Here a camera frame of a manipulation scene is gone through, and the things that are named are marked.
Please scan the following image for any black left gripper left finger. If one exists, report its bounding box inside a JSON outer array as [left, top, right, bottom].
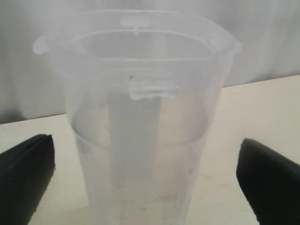
[[0, 134, 55, 225]]

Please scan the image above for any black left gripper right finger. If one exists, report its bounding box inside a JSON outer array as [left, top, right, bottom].
[[236, 138, 300, 225]]

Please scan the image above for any clear plastic measuring container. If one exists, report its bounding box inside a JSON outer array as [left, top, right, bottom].
[[32, 9, 241, 225]]

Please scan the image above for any white backdrop curtain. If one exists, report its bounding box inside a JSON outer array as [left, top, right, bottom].
[[0, 0, 300, 123]]

